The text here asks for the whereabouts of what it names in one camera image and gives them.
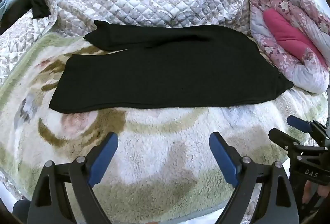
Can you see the person's dark clothing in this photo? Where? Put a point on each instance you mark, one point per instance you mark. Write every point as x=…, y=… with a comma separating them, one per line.
x=22, y=212

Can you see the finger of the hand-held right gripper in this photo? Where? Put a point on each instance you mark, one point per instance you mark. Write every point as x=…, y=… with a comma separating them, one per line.
x=282, y=137
x=299, y=124

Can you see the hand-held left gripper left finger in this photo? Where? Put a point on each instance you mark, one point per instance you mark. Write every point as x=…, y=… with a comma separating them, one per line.
x=103, y=157

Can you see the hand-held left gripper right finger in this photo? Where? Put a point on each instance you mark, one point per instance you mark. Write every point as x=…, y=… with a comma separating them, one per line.
x=221, y=157

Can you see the person's right hand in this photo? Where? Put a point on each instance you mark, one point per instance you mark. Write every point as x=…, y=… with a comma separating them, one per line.
x=308, y=191

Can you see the pink floral comforter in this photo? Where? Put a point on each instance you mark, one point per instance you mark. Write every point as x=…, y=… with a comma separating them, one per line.
x=283, y=30

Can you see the floral fleece blanket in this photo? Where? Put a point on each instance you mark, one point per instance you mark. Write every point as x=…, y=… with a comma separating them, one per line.
x=154, y=149

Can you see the black pants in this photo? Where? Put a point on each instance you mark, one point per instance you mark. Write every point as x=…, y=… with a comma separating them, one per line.
x=167, y=72

